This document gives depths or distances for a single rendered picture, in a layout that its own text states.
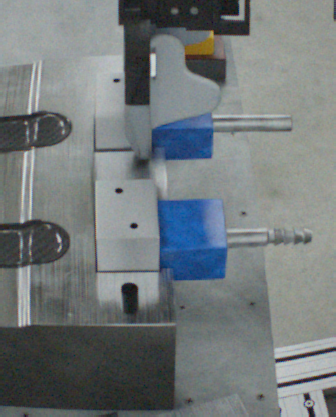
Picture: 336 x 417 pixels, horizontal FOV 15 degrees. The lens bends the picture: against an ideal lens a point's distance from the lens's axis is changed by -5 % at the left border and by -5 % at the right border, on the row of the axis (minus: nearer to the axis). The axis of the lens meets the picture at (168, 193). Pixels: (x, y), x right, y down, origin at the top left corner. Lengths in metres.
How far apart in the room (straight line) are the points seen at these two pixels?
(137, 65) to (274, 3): 1.87
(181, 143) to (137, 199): 0.09
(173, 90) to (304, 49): 1.70
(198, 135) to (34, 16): 0.34
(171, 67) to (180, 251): 0.11
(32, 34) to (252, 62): 1.35
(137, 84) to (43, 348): 0.17
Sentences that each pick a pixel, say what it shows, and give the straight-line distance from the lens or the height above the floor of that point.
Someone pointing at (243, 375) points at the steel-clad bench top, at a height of 0.80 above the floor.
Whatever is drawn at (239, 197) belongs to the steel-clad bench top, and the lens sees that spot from 0.93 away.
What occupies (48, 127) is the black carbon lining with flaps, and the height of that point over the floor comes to 0.89.
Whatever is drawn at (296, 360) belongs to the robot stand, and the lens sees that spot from 1.57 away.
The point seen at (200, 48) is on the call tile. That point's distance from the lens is 1.03.
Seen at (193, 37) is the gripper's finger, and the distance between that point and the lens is 0.85.
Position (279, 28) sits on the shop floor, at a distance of 2.53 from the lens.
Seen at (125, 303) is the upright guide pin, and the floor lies 0.90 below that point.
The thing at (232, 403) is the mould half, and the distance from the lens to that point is 0.73.
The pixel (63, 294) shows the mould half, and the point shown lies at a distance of 0.74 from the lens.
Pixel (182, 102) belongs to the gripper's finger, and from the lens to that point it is 0.79.
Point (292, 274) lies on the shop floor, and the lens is 2.00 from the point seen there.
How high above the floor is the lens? 1.43
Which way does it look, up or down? 42 degrees down
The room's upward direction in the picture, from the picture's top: 1 degrees clockwise
